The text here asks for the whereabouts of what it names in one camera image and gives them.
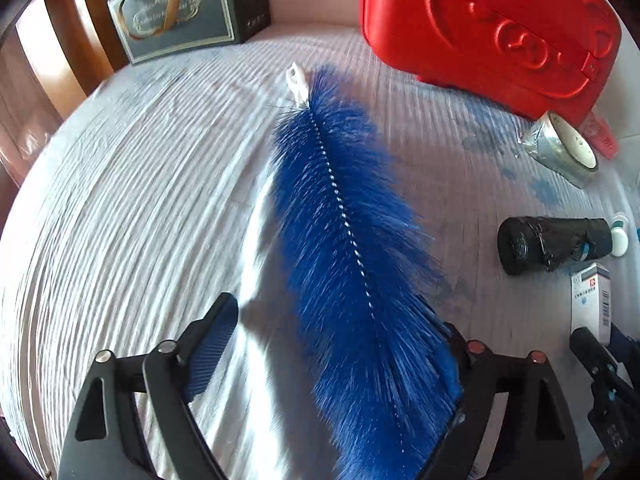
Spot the white striped bedsheet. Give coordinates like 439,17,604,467
0,22,640,480

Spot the silver tape roll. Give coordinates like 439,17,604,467
517,111,599,189

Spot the blue bristle brush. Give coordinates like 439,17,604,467
270,61,463,480

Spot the wooden headboard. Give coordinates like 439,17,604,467
0,0,131,201

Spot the red plastic case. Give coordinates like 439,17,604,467
360,0,623,123

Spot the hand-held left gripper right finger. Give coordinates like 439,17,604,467
422,322,583,480

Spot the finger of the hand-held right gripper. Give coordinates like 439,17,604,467
607,322,640,381
570,327,626,396

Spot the white medicine box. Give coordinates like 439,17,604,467
570,262,613,346

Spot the grey gift bag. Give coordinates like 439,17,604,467
107,0,272,65

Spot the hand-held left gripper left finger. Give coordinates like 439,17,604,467
57,292,240,480

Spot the pink packet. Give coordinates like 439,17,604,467
580,112,620,160

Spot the black bottle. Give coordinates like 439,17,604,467
497,216,613,277

